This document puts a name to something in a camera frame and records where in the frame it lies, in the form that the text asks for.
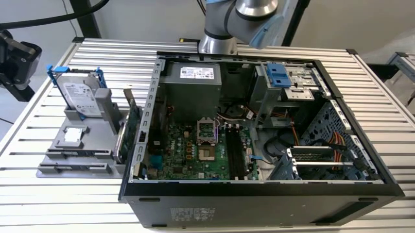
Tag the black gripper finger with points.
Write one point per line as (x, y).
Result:
(27, 63)
(5, 60)

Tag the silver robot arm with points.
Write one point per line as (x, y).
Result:
(220, 21)

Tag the black RAM slot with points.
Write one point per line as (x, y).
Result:
(232, 153)
(241, 153)

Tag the hard disk in blue carrier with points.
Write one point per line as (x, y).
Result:
(77, 92)

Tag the silver CPU chip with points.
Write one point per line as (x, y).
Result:
(72, 135)

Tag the grey parts rack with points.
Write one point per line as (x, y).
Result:
(97, 138)

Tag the green graphics card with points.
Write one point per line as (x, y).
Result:
(131, 121)

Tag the yellow black plug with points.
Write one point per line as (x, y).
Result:
(183, 40)

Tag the grey power supply unit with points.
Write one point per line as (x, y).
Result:
(191, 102)

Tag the socket locking lever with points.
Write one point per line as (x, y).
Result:
(216, 136)

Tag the CPU socket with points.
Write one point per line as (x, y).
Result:
(207, 154)

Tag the green motherboard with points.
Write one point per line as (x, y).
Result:
(211, 170)

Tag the blue drive bay latch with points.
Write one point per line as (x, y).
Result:
(276, 75)

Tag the silver optical drive bay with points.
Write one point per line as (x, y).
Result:
(296, 95)

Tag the black PC case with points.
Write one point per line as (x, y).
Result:
(227, 208)

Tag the silver disk bay cage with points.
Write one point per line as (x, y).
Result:
(311, 154)

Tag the black upright post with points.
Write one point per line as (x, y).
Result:
(87, 24)

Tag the black slanted frame post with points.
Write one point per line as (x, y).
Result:
(295, 21)

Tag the grey metal frame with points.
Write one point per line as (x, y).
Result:
(402, 72)

